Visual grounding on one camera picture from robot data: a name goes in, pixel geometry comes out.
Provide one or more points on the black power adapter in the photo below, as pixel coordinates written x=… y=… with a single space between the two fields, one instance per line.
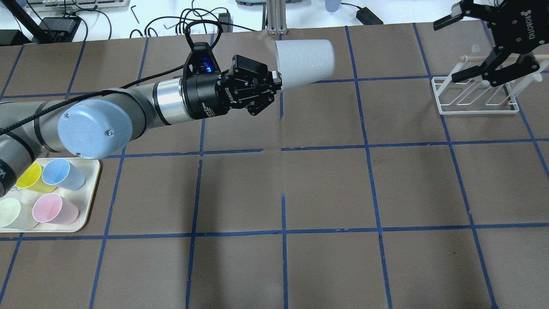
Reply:
x=367 y=17

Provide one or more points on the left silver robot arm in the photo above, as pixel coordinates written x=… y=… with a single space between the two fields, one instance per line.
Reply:
x=96 y=125

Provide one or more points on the yellow plastic cup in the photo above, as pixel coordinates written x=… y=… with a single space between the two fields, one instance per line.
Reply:
x=32 y=180

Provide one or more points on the grey plastic cup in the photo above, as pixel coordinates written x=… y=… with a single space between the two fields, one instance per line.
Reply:
x=304 y=61

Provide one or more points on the pink plastic cup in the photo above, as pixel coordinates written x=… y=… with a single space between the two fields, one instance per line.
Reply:
x=54 y=209

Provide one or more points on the cream plastic cup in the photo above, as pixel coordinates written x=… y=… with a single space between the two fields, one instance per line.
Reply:
x=16 y=215

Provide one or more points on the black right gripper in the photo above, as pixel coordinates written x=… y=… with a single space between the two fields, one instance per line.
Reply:
x=517 y=25

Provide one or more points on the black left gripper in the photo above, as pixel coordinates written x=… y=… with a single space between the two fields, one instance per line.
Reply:
x=200 y=97

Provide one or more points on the blue plastic cup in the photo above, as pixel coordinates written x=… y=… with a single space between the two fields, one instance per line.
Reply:
x=63 y=174

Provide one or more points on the aluminium frame post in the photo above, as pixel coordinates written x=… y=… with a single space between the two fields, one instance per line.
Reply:
x=276 y=17

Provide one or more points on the blue cup on desk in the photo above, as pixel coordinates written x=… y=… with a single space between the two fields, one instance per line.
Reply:
x=332 y=5

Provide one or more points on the white wire cup rack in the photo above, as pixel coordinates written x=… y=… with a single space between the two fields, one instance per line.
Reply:
x=478 y=96

